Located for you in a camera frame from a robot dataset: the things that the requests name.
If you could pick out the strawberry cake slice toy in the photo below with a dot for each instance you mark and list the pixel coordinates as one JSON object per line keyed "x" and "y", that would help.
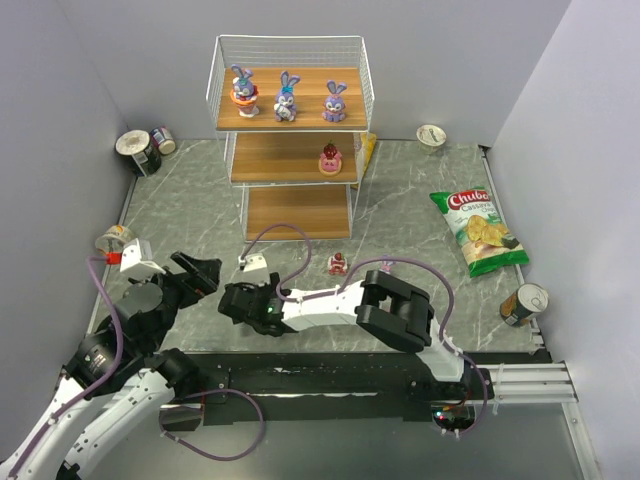
{"x": 337, "y": 264}

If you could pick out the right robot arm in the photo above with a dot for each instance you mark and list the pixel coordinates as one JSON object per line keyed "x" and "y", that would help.
{"x": 395, "y": 312}

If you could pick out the white wire wooden shelf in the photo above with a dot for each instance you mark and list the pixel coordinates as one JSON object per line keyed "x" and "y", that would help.
{"x": 272, "y": 166}

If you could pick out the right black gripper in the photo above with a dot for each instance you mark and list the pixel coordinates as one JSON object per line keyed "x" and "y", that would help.
{"x": 239, "y": 304}

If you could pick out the purple bunny on pink donut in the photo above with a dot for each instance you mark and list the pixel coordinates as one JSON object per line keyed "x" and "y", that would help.
{"x": 386, "y": 264}

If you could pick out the green chips bag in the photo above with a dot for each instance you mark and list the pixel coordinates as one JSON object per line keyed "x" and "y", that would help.
{"x": 485, "y": 241}

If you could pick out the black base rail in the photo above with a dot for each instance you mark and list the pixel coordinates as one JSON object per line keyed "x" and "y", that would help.
{"x": 305, "y": 386}

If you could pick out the yellow snack packet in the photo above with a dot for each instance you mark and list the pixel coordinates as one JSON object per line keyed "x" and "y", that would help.
{"x": 364, "y": 144}

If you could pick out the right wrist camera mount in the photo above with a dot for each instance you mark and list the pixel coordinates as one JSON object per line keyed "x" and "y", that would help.
{"x": 253, "y": 269}

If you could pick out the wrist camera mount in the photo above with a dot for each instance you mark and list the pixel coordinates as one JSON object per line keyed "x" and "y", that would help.
{"x": 253, "y": 269}
{"x": 135, "y": 260}

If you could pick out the purple bunny red bow toy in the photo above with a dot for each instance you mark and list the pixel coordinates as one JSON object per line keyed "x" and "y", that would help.
{"x": 334, "y": 105}

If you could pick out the tin can orange label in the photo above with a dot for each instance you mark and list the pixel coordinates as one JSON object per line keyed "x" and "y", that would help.
{"x": 524, "y": 304}

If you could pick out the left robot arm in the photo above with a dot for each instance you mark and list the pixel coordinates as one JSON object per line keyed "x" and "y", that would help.
{"x": 79, "y": 426}

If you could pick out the pink bear strawberry donut toy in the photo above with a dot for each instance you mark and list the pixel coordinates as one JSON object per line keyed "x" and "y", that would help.
{"x": 330, "y": 161}

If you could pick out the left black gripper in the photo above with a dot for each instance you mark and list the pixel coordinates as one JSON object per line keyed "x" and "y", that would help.
{"x": 185, "y": 278}

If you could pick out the tipped paper cup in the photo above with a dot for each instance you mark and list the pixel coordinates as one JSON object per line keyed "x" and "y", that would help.
{"x": 114, "y": 239}

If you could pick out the white yogurt cup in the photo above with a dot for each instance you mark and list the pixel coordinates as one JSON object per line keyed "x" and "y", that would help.
{"x": 430, "y": 137}

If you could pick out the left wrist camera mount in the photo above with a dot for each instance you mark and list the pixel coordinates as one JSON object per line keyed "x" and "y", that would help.
{"x": 135, "y": 260}

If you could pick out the blue white small can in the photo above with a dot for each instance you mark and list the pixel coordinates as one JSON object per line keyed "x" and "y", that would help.
{"x": 163, "y": 140}

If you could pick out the dark paper cup white lid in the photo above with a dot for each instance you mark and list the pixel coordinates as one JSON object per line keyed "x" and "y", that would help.
{"x": 139, "y": 152}

